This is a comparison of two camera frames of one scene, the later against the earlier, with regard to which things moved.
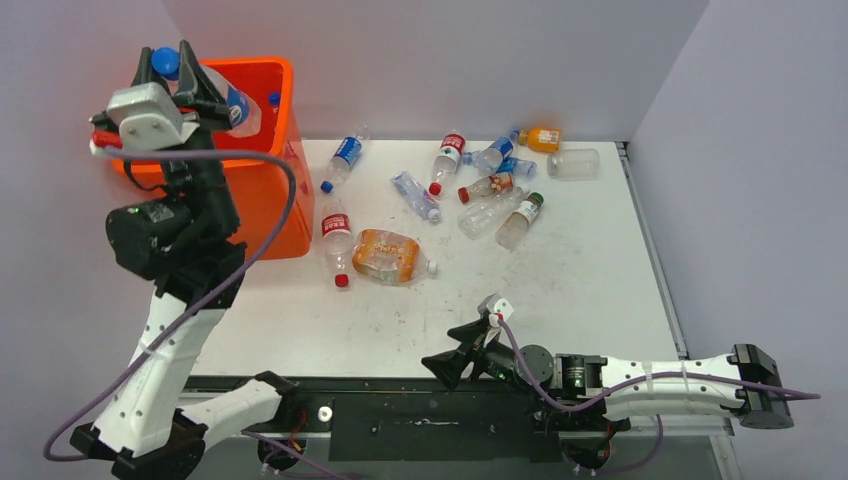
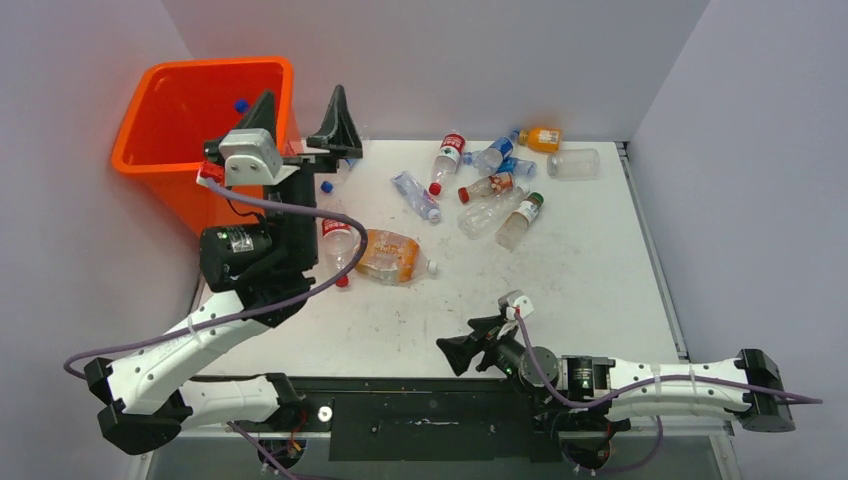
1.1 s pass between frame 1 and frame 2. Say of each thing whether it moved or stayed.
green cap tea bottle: stayed
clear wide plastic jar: stayed
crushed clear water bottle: stayed
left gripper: moved
